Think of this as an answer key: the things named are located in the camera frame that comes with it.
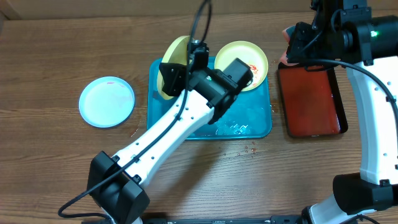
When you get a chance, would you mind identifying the yellow plate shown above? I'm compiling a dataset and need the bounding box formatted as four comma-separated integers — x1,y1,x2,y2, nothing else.
214,40,269,91
157,35,190,100

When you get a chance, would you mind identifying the light blue plate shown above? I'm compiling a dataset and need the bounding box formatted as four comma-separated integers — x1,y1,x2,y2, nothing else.
78,77,135,128

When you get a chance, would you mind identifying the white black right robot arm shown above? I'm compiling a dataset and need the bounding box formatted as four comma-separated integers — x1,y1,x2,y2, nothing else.
287,0,397,224

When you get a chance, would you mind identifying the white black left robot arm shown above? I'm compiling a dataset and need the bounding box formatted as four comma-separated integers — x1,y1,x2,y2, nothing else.
87,35,253,223

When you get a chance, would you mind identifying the black tray with red water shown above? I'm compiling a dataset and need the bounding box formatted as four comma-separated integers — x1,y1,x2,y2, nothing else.
277,63,348,138

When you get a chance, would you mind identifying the teal plastic tray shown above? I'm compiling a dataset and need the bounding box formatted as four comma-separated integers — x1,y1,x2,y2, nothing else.
147,59,272,140

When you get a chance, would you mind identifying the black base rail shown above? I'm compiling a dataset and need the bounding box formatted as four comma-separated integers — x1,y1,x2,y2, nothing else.
133,215,308,224

